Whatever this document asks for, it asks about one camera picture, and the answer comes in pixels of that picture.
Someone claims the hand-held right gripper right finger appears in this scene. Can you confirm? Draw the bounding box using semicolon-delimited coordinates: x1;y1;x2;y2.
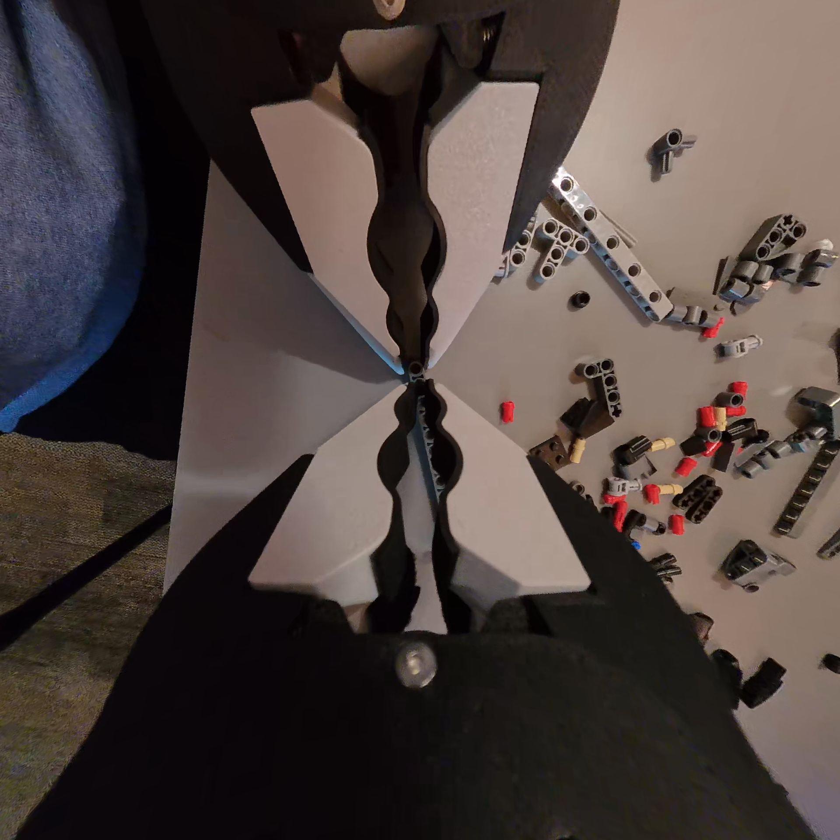
420;381;592;634

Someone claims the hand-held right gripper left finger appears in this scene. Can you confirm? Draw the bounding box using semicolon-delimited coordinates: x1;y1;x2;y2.
248;384;421;634

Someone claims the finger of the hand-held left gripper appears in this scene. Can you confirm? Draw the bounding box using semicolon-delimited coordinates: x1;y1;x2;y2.
419;77;543;371
251;97;404;374

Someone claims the long black lego beam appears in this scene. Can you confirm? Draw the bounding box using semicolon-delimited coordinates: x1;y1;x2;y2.
407;360;455;509

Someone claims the pile of small lego pieces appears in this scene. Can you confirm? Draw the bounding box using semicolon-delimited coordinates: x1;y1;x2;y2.
564;213;840;710

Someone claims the light grey double lego beam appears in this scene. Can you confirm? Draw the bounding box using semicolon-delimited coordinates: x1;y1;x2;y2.
497;217;536;278

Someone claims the light grey T-shaped lego beam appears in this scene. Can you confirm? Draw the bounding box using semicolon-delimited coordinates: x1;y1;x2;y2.
533;219;592;284

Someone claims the long light grey lego beam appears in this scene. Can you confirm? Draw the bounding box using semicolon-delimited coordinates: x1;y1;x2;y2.
548;166;677;324

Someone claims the dark grey lego cross connector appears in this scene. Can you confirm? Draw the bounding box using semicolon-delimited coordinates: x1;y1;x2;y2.
651;129;698;174

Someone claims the angled lego beam with panel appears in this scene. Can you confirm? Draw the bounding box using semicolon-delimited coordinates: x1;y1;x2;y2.
560;358;622;442

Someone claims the long dark grey lego plate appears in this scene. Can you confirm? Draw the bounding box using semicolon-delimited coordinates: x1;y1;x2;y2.
773;438;840;540

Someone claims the person's blue grey clothing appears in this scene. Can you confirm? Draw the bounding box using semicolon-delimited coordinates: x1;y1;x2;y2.
0;0;148;434

